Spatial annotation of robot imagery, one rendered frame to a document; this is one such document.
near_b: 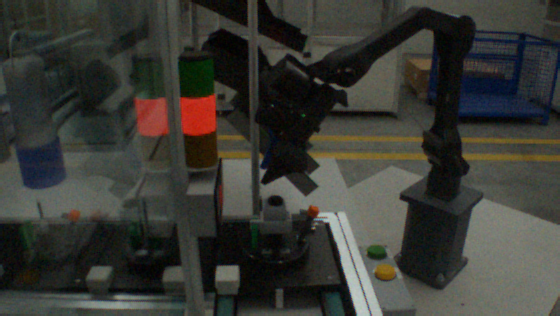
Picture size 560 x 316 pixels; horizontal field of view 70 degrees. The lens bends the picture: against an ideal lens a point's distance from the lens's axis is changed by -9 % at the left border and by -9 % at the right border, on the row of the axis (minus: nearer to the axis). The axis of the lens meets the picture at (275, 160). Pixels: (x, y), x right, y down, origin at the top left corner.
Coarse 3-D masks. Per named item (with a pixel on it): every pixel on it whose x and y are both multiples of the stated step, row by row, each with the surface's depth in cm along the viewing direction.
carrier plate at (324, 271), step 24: (240, 240) 96; (312, 240) 96; (240, 264) 88; (312, 264) 88; (336, 264) 88; (216, 288) 81; (240, 288) 81; (264, 288) 82; (288, 288) 82; (312, 288) 82; (336, 288) 83
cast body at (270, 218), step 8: (264, 200) 89; (272, 200) 87; (280, 200) 87; (264, 208) 86; (272, 208) 86; (280, 208) 86; (264, 216) 87; (272, 216) 87; (280, 216) 87; (288, 216) 89; (256, 224) 89; (264, 224) 87; (272, 224) 87; (280, 224) 87; (288, 224) 88; (264, 232) 88; (272, 232) 88; (280, 232) 88; (288, 232) 88
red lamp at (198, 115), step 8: (184, 104) 57; (192, 104) 57; (200, 104) 57; (208, 104) 58; (184, 112) 58; (192, 112) 58; (200, 112) 58; (208, 112) 58; (184, 120) 58; (192, 120) 58; (200, 120) 58; (208, 120) 59; (184, 128) 59; (192, 128) 58; (200, 128) 59; (208, 128) 59
